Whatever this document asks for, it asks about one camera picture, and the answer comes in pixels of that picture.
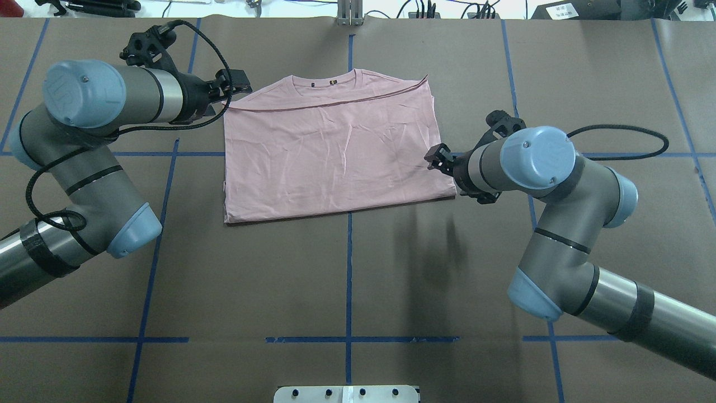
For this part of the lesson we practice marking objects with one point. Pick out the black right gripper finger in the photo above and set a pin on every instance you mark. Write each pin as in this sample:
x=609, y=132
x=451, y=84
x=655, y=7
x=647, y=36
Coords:
x=439, y=157

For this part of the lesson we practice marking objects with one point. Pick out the aluminium frame post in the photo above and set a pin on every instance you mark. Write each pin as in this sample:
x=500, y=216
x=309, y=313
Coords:
x=350, y=13

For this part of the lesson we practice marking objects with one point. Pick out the black folded tripod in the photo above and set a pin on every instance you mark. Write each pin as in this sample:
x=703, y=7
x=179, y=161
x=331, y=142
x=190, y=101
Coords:
x=114, y=9

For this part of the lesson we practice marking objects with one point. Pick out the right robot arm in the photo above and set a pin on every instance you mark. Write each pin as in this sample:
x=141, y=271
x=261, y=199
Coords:
x=554, y=276

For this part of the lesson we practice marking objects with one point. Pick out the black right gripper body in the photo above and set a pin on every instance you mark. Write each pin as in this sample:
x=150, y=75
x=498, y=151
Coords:
x=462, y=168

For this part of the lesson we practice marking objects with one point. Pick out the pink Snoopy t-shirt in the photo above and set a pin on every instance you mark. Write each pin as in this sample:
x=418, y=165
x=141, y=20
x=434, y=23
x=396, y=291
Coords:
x=313, y=147

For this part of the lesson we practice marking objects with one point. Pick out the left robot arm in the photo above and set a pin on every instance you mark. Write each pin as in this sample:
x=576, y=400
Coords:
x=83, y=202

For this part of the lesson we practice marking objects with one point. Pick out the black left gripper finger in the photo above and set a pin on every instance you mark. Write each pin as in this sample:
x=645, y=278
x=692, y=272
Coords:
x=232, y=81
x=218, y=96

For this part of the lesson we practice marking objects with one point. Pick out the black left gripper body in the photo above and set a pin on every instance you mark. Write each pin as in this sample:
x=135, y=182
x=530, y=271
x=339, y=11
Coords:
x=194, y=99

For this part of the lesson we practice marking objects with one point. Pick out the white pillar with base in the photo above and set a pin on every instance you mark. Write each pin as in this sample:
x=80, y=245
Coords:
x=348, y=393

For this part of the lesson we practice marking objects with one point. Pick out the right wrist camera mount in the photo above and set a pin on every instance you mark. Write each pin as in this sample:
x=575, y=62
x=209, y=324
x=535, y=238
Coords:
x=485, y=167

